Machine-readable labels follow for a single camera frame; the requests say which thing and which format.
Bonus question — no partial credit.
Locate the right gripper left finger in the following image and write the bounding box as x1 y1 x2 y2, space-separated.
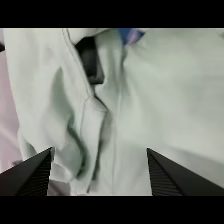
0 146 54 197

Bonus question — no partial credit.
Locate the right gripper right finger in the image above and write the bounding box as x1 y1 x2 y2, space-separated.
146 147 224 197

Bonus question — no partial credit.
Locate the pale green shirt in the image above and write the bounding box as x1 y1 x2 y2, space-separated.
2 28 224 197

